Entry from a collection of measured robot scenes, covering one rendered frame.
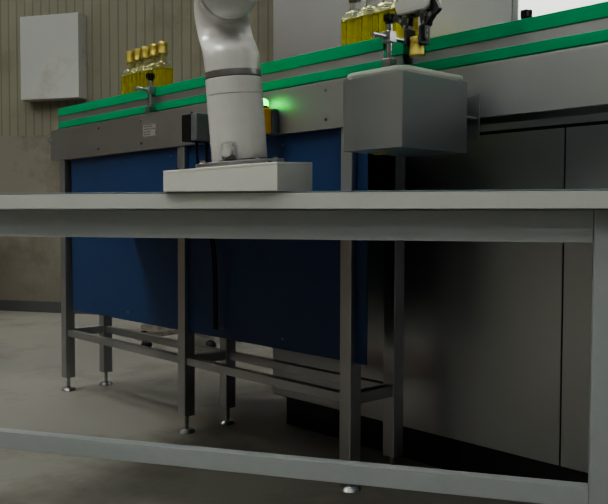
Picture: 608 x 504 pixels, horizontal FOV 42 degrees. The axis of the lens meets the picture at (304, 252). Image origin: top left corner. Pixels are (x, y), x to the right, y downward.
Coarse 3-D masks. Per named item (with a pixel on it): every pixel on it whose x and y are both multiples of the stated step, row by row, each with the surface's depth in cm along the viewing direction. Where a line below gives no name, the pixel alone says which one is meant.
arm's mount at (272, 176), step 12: (192, 168) 161; (204, 168) 160; (216, 168) 159; (228, 168) 158; (240, 168) 158; (252, 168) 157; (264, 168) 156; (276, 168) 155; (288, 168) 162; (300, 168) 170; (168, 180) 162; (180, 180) 162; (192, 180) 161; (204, 180) 160; (216, 180) 159; (228, 180) 158; (240, 180) 158; (252, 180) 157; (264, 180) 156; (276, 180) 156; (288, 180) 162; (300, 180) 170
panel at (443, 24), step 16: (448, 0) 208; (464, 0) 204; (480, 0) 201; (496, 0) 197; (512, 0) 194; (448, 16) 208; (464, 16) 204; (480, 16) 201; (496, 16) 197; (512, 16) 194; (432, 32) 212; (448, 32) 208
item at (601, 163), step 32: (288, 0) 259; (320, 0) 248; (288, 32) 259; (320, 32) 248; (480, 128) 205; (512, 128) 198; (544, 128) 192; (576, 128) 186; (384, 160) 230; (416, 160) 221; (448, 160) 213; (480, 160) 205; (512, 160) 198; (544, 160) 192; (576, 160) 186
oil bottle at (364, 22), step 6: (366, 6) 210; (372, 6) 210; (360, 12) 211; (366, 12) 209; (372, 12) 209; (360, 18) 211; (366, 18) 209; (372, 18) 209; (360, 24) 211; (366, 24) 210; (372, 24) 209; (360, 30) 211; (366, 30) 210; (372, 30) 209; (360, 36) 211; (366, 36) 210; (372, 36) 209
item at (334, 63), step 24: (336, 48) 203; (360, 48) 197; (384, 48) 191; (264, 72) 224; (288, 72) 217; (312, 72) 210; (336, 72) 203; (120, 96) 283; (144, 96) 271; (168, 96) 261; (192, 96) 251; (72, 120) 311; (96, 120) 296
